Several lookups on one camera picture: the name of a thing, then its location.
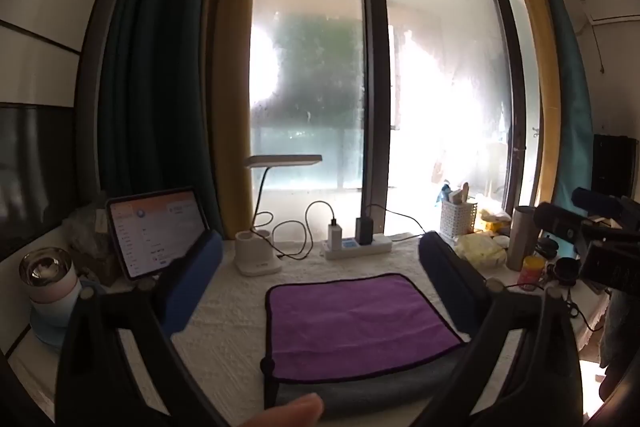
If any black charger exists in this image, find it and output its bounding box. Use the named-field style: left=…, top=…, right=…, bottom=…
left=354, top=217, right=375, bottom=246

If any tablet computer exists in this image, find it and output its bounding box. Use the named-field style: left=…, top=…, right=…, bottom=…
left=105, top=187, right=211, bottom=282

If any white desk lamp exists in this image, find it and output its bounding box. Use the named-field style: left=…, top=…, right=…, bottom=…
left=234, top=154, right=323, bottom=278

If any white tablecloth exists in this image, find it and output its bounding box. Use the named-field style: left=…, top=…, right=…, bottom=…
left=9, top=232, right=612, bottom=427

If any black charging cable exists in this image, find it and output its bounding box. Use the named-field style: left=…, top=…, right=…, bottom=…
left=254, top=200, right=342, bottom=262
left=362, top=204, right=427, bottom=239

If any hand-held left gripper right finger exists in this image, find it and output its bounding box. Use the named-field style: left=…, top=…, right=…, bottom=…
left=405, top=231, right=585, bottom=427

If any clear wrapped bundle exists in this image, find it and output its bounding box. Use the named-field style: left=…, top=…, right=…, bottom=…
left=64, top=204, right=127, bottom=289

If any yellow curtain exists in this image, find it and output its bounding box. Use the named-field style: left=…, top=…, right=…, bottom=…
left=202, top=0, right=264, bottom=241
left=489, top=0, right=564, bottom=208

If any person's left hand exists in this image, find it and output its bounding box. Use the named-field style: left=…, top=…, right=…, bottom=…
left=235, top=394, right=325, bottom=427

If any purple towel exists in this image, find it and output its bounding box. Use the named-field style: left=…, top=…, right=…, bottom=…
left=264, top=273, right=466, bottom=383

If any white humidifier cup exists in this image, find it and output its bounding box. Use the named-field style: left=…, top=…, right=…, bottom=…
left=19, top=247, right=84, bottom=329

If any pale yellow plastic bag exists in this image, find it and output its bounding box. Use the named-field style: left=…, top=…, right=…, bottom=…
left=452, top=232, right=509, bottom=267

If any steel tumbler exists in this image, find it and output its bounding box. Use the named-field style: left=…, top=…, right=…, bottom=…
left=506, top=206, right=539, bottom=272

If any black round container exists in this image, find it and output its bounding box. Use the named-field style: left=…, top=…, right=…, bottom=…
left=554, top=257, right=581, bottom=286

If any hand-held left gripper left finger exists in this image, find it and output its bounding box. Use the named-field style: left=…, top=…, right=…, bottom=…
left=55, top=229, right=229, bottom=427

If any black monitor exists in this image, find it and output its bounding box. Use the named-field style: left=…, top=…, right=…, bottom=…
left=592, top=134, right=639, bottom=204

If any black window frame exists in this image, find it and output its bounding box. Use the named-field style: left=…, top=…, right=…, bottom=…
left=240, top=0, right=547, bottom=249

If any teal curtain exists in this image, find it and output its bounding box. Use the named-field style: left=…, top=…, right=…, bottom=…
left=97, top=0, right=227, bottom=239
left=524, top=0, right=597, bottom=208

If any grey towel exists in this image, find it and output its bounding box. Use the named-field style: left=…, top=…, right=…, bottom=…
left=260, top=341, right=482, bottom=423

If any white air conditioner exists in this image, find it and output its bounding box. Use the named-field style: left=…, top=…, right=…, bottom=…
left=575, top=0, right=640, bottom=26

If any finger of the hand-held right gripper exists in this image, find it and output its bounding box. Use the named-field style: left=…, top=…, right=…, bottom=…
left=571, top=187, right=624, bottom=221
left=532, top=202, right=592, bottom=242

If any white power strip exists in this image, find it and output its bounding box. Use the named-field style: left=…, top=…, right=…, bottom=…
left=323, top=234, right=394, bottom=261

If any dark cloth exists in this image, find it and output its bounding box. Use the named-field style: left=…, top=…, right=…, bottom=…
left=597, top=292, right=640, bottom=408

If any white perforated basket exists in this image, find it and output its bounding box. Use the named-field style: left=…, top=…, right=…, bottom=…
left=440, top=199, right=479, bottom=241

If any yellow jar with red lid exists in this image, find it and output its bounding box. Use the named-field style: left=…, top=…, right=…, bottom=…
left=517, top=256, right=547, bottom=292

